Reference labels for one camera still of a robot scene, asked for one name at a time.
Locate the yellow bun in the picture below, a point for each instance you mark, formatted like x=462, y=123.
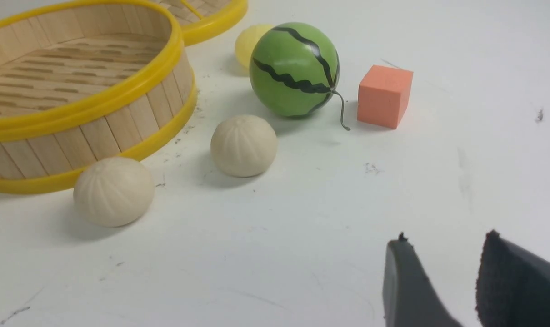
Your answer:
x=246, y=42

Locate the bamboo steamer tray yellow rim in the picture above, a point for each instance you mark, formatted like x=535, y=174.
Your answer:
x=86, y=80

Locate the white pleated bun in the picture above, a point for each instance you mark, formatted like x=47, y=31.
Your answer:
x=244, y=146
x=114, y=192

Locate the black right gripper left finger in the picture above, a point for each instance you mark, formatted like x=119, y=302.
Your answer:
x=409, y=298

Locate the green toy watermelon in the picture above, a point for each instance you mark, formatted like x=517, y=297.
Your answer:
x=294, y=69

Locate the woven bamboo steamer lid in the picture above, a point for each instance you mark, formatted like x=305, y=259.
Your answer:
x=202, y=20

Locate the orange foam cube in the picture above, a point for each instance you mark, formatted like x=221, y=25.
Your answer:
x=383, y=96

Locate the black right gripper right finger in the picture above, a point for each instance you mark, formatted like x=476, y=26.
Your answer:
x=513, y=285

